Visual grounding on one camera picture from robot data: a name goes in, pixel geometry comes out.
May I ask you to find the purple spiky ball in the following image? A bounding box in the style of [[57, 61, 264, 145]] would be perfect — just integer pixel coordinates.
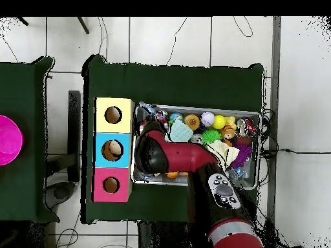
[[230, 143, 253, 169]]

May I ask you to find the toy burger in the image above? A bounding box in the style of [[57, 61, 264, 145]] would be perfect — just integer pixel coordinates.
[[184, 114, 200, 130]]

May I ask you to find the colourful polka-dot cloth ball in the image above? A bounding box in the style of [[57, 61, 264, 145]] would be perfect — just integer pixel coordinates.
[[155, 110, 169, 123]]

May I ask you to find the light blue cloth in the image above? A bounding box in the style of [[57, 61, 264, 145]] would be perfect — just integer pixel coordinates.
[[169, 119, 194, 143]]

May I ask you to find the shallow clear mesh bin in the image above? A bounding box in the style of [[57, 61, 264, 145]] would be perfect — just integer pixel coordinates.
[[130, 101, 262, 191]]

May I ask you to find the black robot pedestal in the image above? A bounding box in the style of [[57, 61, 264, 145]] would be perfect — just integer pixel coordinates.
[[136, 220, 215, 248]]

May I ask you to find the wooden box with three holes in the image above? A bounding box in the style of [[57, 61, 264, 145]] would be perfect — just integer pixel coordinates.
[[91, 96, 136, 203]]

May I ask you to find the dark green tablecloth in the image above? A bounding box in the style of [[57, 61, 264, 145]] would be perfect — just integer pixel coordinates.
[[81, 54, 265, 229], [0, 56, 60, 223]]

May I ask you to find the crushed red soda can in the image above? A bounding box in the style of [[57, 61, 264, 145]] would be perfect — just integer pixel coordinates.
[[236, 118, 259, 138]]

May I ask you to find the crushed can with silver top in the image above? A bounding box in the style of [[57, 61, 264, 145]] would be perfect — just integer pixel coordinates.
[[189, 134, 204, 145]]

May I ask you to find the grey round stand base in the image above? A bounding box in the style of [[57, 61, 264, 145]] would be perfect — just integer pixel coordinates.
[[45, 181, 76, 211]]

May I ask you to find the yellow tennis ball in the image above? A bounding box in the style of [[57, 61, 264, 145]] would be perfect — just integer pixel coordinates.
[[212, 114, 227, 130]]

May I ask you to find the cream yellow cloth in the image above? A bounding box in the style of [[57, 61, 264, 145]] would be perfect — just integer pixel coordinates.
[[205, 139, 240, 170]]

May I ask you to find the pink plastic bowl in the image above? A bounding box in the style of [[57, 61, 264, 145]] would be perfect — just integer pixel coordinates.
[[0, 114, 25, 166]]

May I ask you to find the white baseball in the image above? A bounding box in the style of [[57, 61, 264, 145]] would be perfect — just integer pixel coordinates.
[[200, 111, 216, 128]]

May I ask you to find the black flat panel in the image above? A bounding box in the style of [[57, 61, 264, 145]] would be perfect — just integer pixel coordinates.
[[67, 90, 81, 183]]

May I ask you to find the green spiky ball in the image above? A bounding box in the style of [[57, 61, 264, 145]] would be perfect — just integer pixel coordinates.
[[201, 129, 223, 145]]

